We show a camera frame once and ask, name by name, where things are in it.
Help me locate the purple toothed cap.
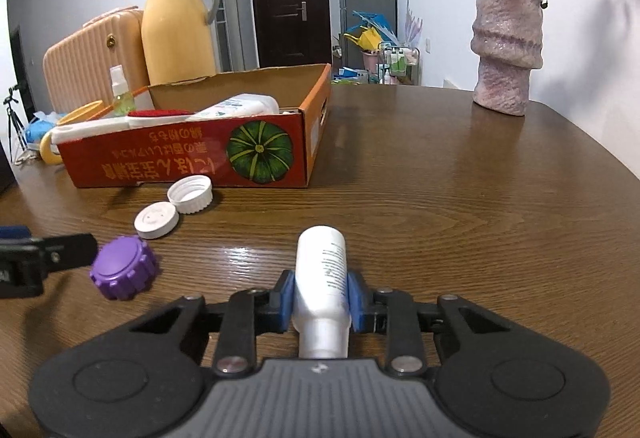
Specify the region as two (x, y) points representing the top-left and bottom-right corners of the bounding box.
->
(89, 236), (160, 301)

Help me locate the white lotion bottle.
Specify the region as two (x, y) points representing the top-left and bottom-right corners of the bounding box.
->
(292, 226), (352, 359)

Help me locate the white round lid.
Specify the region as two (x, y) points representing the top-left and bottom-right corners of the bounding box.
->
(134, 201), (180, 240)

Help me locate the white ribbed bottle cap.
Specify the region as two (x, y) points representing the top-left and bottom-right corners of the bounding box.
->
(167, 175), (214, 215)

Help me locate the white red lint brush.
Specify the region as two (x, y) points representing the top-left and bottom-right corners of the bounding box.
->
(62, 110), (191, 143)

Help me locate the green spray bottle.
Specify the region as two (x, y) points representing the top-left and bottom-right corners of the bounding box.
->
(110, 65), (136, 117)

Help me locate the white wet wipes canister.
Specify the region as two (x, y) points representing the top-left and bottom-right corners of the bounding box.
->
(188, 94), (280, 122)

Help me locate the black monitor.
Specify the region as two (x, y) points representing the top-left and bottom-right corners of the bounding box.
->
(0, 143), (16, 193)

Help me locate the blue tissue pack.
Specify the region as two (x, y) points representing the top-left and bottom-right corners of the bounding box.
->
(24, 111), (62, 151)

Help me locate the yellow ceramic mug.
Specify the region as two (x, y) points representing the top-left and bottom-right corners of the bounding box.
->
(39, 100), (105, 165)

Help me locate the orange cardboard box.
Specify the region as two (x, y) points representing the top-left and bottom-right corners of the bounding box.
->
(58, 64), (331, 188)

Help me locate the pink ribbed suitcase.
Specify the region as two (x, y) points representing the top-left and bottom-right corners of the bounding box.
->
(42, 6), (149, 112)

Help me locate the yellow thermos jug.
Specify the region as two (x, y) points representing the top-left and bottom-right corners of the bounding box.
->
(141, 0), (220, 86)

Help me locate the white board on floor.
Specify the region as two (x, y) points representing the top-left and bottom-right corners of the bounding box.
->
(442, 79), (471, 92)

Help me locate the yellow watering can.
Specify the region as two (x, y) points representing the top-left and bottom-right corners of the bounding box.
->
(343, 27), (383, 53)

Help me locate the pink textured vase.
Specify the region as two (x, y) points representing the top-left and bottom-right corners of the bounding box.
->
(471, 0), (546, 117)

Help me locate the dark brown door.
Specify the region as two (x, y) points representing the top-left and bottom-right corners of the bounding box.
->
(253, 0), (332, 68)

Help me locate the black camera tripod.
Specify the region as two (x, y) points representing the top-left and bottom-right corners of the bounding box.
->
(3, 83), (28, 165)

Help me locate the wire storage rack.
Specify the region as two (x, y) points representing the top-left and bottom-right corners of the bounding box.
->
(376, 42), (421, 85)

